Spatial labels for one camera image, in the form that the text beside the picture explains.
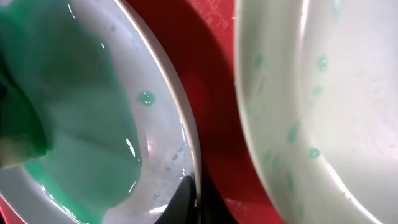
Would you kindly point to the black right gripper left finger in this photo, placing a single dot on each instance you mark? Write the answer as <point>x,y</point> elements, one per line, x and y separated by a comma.
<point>181,208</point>

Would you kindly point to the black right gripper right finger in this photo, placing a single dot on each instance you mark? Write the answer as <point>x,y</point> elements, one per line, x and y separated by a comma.
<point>213,207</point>

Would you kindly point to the white plate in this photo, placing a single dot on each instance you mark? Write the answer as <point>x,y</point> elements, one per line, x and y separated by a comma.
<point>316,83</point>

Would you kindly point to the green and yellow sponge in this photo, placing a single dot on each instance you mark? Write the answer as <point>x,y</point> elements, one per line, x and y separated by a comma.
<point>25,132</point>

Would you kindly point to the red plastic tray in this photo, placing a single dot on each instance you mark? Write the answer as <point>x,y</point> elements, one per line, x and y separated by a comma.
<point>197,35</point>

